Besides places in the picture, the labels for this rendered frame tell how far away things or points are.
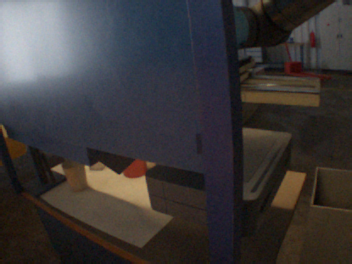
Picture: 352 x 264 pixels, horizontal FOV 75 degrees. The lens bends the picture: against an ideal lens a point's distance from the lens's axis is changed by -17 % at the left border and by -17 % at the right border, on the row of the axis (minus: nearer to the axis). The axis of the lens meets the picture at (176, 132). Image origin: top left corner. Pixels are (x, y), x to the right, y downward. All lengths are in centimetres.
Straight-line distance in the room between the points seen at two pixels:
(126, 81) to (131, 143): 9
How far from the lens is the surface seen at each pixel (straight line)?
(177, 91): 32
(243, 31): 40
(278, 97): 290
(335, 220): 146
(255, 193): 39
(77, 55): 44
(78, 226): 77
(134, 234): 68
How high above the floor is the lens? 139
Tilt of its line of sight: 20 degrees down
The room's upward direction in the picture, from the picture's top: 7 degrees counter-clockwise
